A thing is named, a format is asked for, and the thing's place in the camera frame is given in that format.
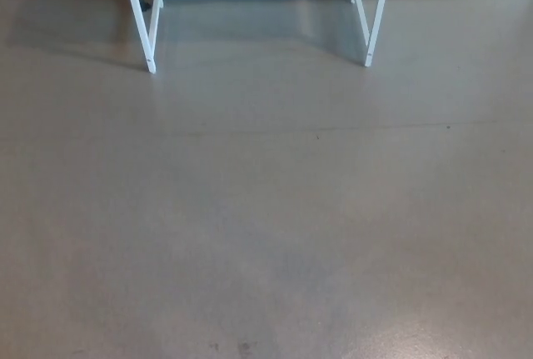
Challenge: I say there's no white table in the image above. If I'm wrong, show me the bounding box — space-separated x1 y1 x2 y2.
119 0 395 74

